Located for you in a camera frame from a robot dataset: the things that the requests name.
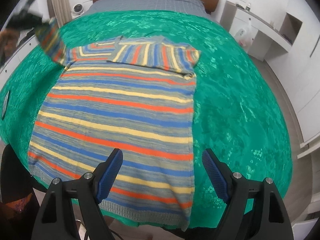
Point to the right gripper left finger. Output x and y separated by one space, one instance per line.
56 220

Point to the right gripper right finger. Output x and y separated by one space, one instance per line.
254 209

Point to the striped knit sweater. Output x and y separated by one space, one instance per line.
134 94

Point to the beige curtain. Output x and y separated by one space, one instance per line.
61 10

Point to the white round fan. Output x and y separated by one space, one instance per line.
77 10

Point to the black smartphone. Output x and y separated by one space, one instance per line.
5 104

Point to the green floral bedspread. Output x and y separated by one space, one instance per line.
235 112

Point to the grey checked bed sheet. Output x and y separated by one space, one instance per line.
191 7

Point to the white plastic bag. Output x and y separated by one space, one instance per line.
244 36

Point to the white desk shelf unit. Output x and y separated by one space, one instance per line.
236 20

